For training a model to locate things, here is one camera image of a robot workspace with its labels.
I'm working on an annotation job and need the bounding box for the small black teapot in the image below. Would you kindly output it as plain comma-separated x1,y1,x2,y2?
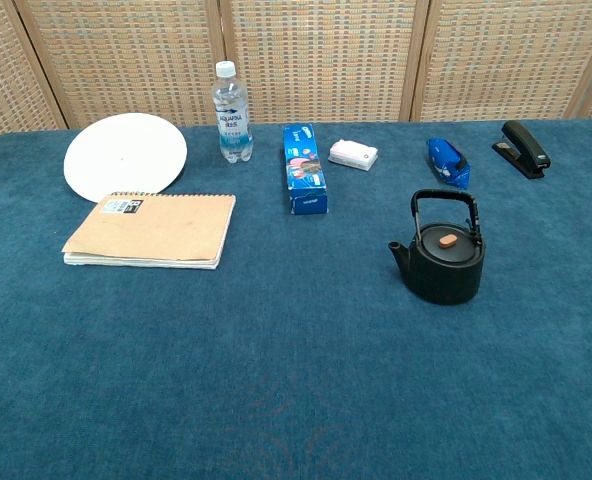
388,188,487,306

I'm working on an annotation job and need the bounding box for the long blue cardboard box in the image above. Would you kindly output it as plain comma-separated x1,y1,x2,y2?
282,123,329,216

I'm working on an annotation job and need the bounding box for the white tissue pack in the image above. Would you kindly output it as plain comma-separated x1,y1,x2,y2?
327,139,380,172

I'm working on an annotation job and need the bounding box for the blue table cloth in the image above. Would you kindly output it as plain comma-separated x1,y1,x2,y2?
0,117,592,480

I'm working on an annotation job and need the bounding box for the clear plastic water bottle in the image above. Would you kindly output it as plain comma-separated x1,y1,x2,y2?
211,60,254,165

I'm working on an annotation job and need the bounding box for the brown spiral notebook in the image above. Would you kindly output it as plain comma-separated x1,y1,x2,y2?
61,191,237,271

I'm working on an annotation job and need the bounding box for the blue snack packet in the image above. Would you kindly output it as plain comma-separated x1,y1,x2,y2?
425,137,472,191

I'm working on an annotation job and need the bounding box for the woven folding screen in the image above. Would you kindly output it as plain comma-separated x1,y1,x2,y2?
0,0,592,147

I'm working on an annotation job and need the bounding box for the white round plate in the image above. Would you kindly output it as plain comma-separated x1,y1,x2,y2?
63,112,189,204

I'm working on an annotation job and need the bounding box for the black stapler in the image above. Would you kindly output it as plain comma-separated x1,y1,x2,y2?
491,119,552,180

